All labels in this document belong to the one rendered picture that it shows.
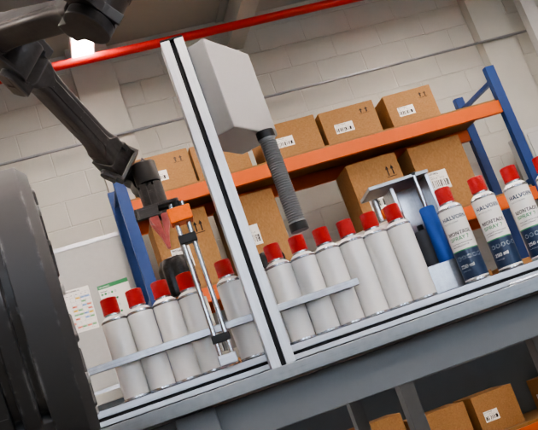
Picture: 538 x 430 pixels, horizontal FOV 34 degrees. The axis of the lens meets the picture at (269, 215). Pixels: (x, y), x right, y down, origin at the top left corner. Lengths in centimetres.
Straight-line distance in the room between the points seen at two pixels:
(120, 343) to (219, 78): 54
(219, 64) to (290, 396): 70
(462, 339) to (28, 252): 95
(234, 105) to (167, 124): 484
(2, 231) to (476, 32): 698
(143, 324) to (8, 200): 122
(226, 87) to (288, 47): 524
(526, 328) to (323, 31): 580
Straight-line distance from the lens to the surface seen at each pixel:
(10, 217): 49
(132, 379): 170
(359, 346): 127
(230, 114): 163
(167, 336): 170
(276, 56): 685
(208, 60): 168
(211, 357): 170
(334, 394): 130
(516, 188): 186
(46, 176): 635
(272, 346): 155
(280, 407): 129
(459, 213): 181
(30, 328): 47
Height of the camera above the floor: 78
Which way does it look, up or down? 12 degrees up
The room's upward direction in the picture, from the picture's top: 20 degrees counter-clockwise
